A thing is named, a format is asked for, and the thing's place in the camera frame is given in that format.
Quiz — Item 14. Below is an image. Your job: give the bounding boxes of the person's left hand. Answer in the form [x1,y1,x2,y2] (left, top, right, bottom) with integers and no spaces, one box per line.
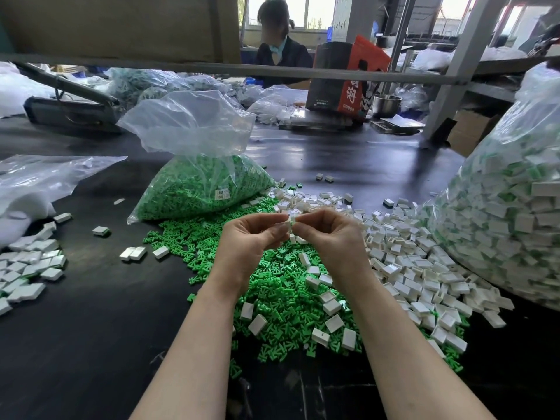
[208,211,292,296]

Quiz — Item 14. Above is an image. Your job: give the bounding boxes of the person's right hand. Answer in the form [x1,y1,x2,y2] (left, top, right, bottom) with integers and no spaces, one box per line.
[293,207,377,292]

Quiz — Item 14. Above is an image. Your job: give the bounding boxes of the pile of green parts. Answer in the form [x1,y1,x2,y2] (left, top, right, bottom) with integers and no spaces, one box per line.
[144,195,469,380]

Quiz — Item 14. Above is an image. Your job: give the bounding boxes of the pile of white plastic caps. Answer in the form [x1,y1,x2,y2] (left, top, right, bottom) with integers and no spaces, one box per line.
[238,183,516,359]

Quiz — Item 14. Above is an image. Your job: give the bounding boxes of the pile of assembled white pieces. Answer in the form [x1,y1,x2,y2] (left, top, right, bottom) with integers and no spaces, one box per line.
[0,212,74,317]

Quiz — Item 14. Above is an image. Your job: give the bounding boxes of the person's left forearm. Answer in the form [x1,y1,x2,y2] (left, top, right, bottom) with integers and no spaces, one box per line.
[129,279,246,420]

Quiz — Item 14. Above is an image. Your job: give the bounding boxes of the person's right forearm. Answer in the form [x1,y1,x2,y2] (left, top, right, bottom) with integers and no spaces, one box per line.
[345,274,498,420]

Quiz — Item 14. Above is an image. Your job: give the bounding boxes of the bag of green clips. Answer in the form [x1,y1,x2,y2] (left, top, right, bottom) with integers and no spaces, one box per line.
[117,90,277,226]

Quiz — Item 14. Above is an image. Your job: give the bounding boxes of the large bag of white caps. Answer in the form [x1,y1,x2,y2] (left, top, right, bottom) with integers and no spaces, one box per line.
[424,61,560,313]

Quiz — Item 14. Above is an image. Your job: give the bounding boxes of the clear bag of pale parts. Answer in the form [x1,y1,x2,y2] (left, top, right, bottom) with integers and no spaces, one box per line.
[107,68,237,109]

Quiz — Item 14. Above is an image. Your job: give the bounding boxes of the white paper sheets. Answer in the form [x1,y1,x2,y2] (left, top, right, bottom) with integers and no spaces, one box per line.
[369,114,427,137]

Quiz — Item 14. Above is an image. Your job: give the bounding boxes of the metal bowl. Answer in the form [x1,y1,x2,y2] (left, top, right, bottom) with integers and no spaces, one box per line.
[373,94,404,119]

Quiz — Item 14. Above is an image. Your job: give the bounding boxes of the crumpled white plastic bag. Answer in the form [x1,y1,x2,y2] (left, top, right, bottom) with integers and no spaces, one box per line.
[247,85,309,126]

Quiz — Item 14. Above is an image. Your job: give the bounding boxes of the black and red box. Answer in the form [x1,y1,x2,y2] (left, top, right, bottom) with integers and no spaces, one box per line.
[306,34,393,119]

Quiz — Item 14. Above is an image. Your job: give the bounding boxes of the cardboard box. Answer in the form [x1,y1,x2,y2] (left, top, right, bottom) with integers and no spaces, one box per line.
[446,109,504,159]

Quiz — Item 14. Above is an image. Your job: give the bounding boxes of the black table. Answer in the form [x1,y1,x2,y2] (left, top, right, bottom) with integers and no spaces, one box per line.
[0,83,560,420]

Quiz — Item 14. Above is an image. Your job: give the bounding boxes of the empty clear plastic bag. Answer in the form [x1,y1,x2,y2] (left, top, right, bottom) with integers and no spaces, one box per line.
[0,155,129,250]

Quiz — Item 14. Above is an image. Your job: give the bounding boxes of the white bags on shelf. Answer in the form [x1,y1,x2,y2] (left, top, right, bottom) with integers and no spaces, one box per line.
[411,45,530,74]

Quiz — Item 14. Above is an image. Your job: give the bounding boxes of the brown board panel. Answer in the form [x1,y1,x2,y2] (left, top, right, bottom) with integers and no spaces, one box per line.
[0,0,242,62]

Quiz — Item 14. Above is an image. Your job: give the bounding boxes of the white plastic sheet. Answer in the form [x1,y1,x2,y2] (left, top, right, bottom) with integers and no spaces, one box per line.
[0,62,52,119]

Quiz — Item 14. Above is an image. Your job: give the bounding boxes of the grey metal shelf frame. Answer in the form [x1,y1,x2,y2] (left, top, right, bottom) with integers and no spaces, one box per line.
[0,0,560,147]

